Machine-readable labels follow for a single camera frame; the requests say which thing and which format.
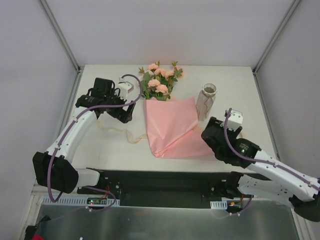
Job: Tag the pale pink flower stem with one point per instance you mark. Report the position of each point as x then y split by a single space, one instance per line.
145 76

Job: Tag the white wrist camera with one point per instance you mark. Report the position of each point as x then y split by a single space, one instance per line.
235 120
125 86

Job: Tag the beige ribbed vase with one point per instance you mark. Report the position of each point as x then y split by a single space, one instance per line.
205 101

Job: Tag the aluminium frame post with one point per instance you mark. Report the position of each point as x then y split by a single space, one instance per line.
279 30
59 34

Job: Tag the pink wrapping paper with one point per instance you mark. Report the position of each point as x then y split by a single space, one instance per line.
173 129

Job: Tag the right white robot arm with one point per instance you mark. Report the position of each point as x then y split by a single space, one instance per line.
280 182

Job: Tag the left aluminium frame post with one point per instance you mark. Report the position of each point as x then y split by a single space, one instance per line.
59 34

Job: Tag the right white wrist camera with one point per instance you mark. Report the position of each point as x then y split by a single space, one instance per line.
235 120

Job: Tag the cream ribbon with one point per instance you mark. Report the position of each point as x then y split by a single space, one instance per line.
127 133

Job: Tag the left white cable duct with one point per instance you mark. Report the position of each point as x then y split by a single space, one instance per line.
82 201

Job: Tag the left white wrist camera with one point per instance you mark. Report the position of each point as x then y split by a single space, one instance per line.
125 86

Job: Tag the red object at corner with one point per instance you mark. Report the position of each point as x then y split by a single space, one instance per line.
37 237

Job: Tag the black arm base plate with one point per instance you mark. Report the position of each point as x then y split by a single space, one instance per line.
160 189

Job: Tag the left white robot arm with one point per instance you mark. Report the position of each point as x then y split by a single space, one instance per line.
53 168

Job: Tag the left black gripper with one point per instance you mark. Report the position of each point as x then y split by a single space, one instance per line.
122 111

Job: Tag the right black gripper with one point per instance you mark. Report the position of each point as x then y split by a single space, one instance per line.
213 136

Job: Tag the right white cable duct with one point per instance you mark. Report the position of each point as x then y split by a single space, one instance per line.
225 204

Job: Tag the right aluminium frame post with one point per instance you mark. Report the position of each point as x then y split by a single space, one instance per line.
279 30

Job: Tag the peach flower stem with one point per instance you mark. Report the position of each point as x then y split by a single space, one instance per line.
172 76
158 89

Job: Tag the white cable duct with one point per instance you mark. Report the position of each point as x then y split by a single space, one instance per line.
82 201
225 204

